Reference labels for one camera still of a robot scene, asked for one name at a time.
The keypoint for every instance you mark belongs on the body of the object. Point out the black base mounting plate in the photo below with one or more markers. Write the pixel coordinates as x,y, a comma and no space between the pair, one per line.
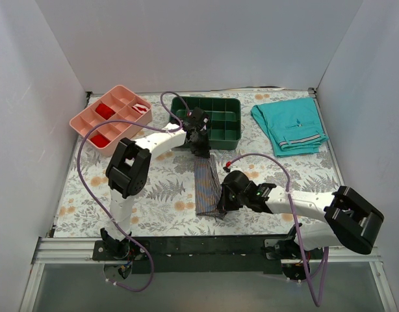
233,253

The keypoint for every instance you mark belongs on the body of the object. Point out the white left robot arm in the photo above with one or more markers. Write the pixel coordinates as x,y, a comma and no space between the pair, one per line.
128,169

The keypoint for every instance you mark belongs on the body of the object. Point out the teal shorts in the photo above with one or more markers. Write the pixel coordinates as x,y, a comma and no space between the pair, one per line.
293,126

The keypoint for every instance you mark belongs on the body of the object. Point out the red rolled cloth upper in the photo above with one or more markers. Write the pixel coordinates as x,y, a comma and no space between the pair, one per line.
104,111

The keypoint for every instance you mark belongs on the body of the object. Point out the grey striped underwear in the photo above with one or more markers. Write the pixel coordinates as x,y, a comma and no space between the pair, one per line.
208,189

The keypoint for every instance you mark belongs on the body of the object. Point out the green divided storage box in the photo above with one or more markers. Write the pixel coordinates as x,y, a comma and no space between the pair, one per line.
225,114

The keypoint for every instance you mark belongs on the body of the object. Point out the red rolled cloth lower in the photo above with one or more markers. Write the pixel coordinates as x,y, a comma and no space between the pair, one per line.
100,141

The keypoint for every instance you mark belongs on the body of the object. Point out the pink divided storage box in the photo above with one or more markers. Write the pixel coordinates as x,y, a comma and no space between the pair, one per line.
120,107

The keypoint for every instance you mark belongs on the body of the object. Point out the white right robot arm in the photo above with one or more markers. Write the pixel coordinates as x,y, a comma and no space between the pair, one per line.
343,218

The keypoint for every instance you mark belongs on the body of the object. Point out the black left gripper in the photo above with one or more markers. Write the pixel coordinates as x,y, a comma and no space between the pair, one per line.
200,148

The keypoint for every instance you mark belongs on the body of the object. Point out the red white rolled cloth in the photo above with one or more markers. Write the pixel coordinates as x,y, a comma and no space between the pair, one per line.
140,108

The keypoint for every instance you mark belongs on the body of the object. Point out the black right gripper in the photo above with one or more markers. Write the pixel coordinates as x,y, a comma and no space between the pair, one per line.
223,199

